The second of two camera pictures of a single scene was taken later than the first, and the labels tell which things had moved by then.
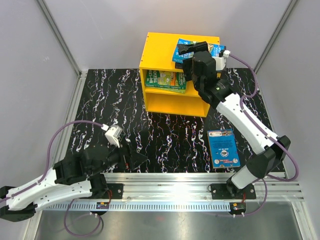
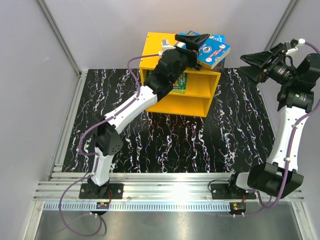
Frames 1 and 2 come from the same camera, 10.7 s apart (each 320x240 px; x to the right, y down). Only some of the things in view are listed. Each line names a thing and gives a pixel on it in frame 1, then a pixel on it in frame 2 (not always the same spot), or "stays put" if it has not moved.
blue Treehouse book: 214,49 -> 219,38
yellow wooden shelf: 158,54 stays put
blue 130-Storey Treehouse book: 223,149 -> 212,52
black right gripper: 192,48 -> 259,60
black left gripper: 136,159 -> 193,43
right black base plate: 229,191 stays put
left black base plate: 117,191 stays put
